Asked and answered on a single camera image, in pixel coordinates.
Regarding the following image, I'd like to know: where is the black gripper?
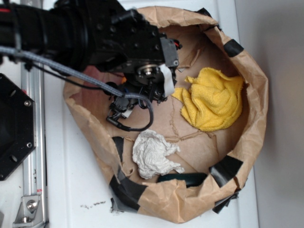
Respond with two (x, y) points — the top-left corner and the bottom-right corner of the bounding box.
(90, 8), (183, 114)

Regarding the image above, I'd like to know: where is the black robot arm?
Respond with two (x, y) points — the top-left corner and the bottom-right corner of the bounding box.
(0, 0), (181, 103)

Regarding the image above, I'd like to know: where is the yellow microfiber cloth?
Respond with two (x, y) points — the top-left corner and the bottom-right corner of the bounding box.
(172, 67), (244, 132)

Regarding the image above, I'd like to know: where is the crumpled white paper towel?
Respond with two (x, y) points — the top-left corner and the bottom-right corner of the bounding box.
(132, 129), (185, 180)

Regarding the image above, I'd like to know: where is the brown paper bag bin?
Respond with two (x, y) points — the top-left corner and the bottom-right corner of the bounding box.
(64, 6), (268, 223)

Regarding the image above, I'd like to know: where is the dark green oval object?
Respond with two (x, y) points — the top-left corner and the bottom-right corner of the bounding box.
(157, 172), (208, 188)

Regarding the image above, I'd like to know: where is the white tray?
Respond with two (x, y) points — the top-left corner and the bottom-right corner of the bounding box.
(44, 0), (259, 228)

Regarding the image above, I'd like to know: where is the grey braided cable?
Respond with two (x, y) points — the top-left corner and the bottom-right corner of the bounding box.
(0, 46), (154, 132)

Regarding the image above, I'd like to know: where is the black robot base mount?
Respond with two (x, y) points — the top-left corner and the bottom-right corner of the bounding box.
(0, 74), (35, 181)

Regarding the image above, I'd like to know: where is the aluminium extrusion rail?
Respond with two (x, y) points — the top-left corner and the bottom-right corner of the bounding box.
(13, 67), (49, 228)

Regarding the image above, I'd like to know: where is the metal corner bracket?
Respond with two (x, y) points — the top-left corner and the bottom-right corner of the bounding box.
(12, 195), (45, 228)

